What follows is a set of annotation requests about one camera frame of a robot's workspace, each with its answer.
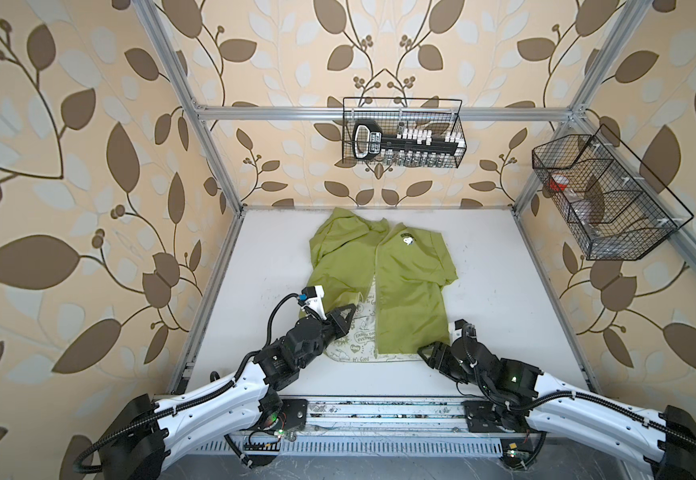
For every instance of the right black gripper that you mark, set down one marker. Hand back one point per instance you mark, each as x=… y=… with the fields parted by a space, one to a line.
x=437 y=347

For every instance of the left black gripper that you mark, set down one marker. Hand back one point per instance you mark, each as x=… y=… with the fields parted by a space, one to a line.
x=340 y=325

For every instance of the green zip-up hooded jacket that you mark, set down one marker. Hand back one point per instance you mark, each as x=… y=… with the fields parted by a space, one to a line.
x=395 y=276

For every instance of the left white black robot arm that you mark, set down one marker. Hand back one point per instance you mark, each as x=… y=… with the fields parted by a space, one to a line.
x=149 y=435

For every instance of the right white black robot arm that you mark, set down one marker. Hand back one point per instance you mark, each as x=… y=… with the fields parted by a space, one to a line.
x=517 y=397

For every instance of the black tool set in basket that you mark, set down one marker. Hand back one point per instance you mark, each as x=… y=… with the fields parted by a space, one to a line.
x=407 y=147

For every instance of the red-capped item in basket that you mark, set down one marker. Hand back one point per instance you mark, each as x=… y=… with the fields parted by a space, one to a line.
x=558 y=183

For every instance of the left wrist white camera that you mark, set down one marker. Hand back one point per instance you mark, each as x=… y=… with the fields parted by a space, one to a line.
x=310 y=301

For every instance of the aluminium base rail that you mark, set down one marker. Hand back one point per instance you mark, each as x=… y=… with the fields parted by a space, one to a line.
x=384 y=414

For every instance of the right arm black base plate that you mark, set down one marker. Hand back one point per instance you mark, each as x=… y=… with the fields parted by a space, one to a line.
x=483 y=416

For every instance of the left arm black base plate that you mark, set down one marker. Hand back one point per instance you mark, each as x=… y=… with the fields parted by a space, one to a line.
x=287 y=415

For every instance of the black wire basket back wall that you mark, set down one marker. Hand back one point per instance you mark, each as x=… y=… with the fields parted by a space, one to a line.
x=436 y=114

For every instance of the black wire basket wall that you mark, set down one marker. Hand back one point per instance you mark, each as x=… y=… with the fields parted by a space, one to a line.
x=436 y=114
x=616 y=206

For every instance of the black wire basket right wall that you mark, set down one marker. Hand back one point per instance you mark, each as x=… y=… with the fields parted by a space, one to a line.
x=616 y=206

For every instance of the aluminium frame left post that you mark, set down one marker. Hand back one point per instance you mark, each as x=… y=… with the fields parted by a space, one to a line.
x=148 y=16

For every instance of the aluminium frame post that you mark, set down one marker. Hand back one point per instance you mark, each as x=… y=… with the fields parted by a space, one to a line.
x=573 y=119
x=148 y=16

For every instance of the aluminium frame right post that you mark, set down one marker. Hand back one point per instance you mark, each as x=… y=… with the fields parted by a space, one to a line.
x=573 y=119

